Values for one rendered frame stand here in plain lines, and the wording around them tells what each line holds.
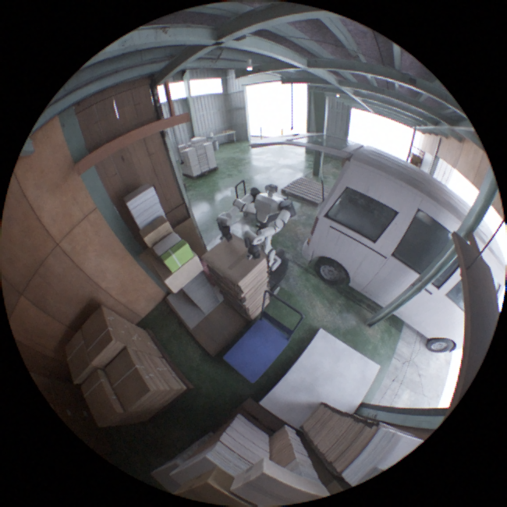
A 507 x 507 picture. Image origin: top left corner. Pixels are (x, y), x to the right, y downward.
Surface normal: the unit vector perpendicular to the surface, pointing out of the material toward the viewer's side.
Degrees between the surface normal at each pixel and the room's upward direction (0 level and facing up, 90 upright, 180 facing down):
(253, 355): 0
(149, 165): 90
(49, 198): 90
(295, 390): 0
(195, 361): 0
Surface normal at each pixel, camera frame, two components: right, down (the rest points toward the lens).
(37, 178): 0.74, 0.47
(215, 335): -0.07, -0.64
